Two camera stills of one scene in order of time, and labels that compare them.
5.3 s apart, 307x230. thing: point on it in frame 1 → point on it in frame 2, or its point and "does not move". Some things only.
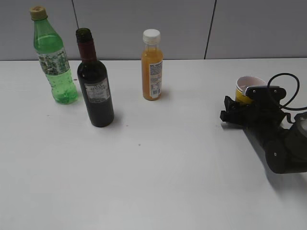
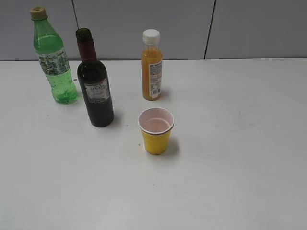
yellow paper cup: [242, 83] → [156, 124]
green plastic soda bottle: [50, 46] does not move
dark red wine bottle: [93, 80] does not move
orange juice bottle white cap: [152, 66] does not move
